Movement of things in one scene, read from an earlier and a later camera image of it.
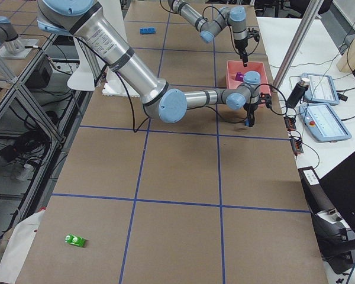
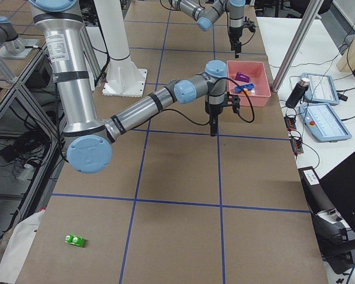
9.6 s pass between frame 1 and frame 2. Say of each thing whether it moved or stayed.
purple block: stayed
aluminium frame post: stayed
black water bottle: stayed
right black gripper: moved
